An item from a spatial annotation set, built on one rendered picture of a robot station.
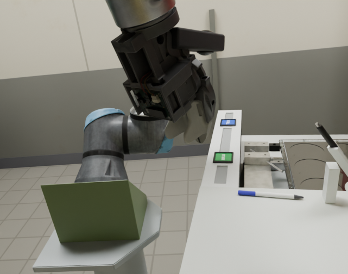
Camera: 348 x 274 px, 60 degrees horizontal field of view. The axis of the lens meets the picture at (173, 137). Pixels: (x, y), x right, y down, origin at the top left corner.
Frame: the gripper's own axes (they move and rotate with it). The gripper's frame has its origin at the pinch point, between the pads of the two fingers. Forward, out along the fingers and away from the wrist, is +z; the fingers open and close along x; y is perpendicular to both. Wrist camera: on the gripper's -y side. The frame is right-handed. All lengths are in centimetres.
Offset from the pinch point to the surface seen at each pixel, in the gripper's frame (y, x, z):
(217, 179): -11.0, -11.4, 28.3
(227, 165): -17.6, -12.8, 30.0
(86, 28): -110, -203, 29
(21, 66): -64, -253, 40
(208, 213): 1.3, -4.9, 23.2
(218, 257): 9.7, 3.7, 20.5
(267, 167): -31, -9, 43
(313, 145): -48, -2, 47
